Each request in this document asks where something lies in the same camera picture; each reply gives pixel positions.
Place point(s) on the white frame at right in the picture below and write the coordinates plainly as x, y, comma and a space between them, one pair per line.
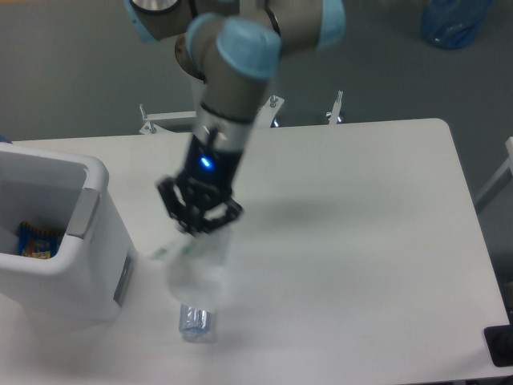
497, 182

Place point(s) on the colourful snack wrapper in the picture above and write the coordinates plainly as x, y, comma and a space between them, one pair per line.
38, 243

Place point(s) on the white trash can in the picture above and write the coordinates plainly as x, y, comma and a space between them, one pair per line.
64, 247

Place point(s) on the white middle bracket with bolt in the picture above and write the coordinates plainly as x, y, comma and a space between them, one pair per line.
267, 116

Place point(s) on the white plastic bag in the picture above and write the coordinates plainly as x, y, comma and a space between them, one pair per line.
195, 268

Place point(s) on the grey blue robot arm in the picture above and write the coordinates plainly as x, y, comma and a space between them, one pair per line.
235, 54

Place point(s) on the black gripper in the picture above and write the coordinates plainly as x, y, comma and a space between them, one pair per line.
210, 169

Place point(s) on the clear plastic water bottle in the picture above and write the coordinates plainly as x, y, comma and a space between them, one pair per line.
197, 325

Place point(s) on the white left bracket with bolts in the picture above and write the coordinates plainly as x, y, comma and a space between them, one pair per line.
159, 123

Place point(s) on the white bracket with bolt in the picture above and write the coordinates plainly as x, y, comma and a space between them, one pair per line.
335, 115
267, 116

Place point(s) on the white right bracket with bolt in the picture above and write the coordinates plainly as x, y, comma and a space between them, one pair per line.
335, 115

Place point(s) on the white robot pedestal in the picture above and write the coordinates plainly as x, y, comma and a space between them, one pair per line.
195, 78

